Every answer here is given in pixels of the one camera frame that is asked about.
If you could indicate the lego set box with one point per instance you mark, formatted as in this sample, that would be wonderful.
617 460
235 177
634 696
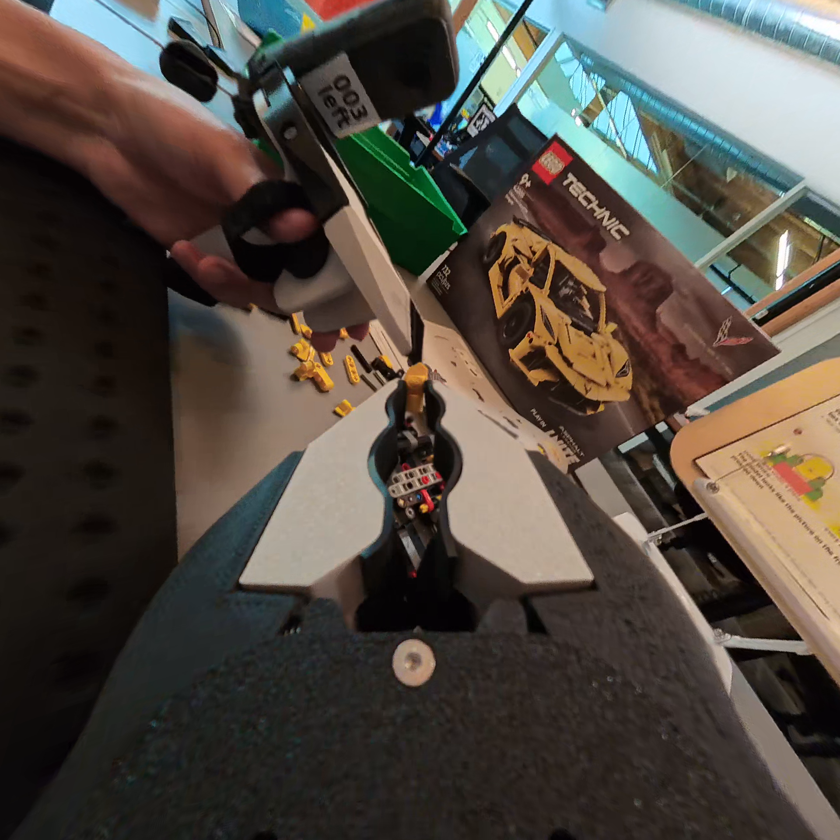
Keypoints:
623 295

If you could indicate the blue flat package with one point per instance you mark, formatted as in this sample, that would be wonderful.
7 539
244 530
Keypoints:
275 16

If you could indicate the small yellow lego piece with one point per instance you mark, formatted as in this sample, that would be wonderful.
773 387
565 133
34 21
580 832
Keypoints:
415 387

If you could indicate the silver air duct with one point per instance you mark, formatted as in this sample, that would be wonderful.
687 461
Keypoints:
754 26

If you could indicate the green plastic bin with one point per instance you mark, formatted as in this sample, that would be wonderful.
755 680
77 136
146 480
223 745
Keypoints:
400 197

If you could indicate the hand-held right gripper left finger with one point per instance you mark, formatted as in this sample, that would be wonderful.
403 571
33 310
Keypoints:
315 525

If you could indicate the person's left forearm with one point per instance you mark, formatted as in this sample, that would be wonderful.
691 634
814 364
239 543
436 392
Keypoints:
46 72

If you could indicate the person's left hand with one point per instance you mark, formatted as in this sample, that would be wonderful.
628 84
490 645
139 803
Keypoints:
184 177

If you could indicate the lego instruction booklet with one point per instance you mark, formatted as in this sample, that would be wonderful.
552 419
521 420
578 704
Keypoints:
459 367

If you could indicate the pile of yellow lego pieces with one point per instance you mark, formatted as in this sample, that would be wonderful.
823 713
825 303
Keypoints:
315 374

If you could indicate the lego car chassis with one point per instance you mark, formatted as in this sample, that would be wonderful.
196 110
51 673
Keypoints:
413 485

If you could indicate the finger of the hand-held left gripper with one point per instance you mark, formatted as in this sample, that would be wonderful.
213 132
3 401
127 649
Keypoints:
374 275

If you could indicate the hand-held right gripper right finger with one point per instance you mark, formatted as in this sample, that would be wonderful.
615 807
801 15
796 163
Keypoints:
518 525

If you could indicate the white stand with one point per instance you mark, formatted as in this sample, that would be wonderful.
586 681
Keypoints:
768 645

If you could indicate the black white marker tag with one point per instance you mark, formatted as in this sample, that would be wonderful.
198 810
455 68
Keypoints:
482 121

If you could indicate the black light stand pole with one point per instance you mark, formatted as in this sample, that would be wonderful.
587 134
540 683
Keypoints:
472 82

